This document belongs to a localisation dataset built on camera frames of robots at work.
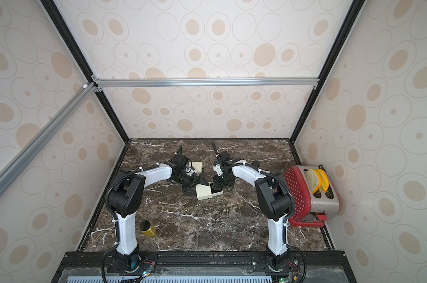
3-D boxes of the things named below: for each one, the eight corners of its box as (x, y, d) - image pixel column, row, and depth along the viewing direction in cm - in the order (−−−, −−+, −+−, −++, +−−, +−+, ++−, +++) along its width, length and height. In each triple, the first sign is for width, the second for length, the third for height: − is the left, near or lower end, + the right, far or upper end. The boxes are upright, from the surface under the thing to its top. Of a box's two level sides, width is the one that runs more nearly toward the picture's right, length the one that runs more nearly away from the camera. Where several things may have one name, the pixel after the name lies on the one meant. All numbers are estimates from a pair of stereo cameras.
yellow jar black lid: (145, 237, 82) (138, 230, 75) (148, 227, 85) (141, 220, 78) (155, 237, 82) (148, 230, 75) (157, 227, 85) (151, 220, 78)
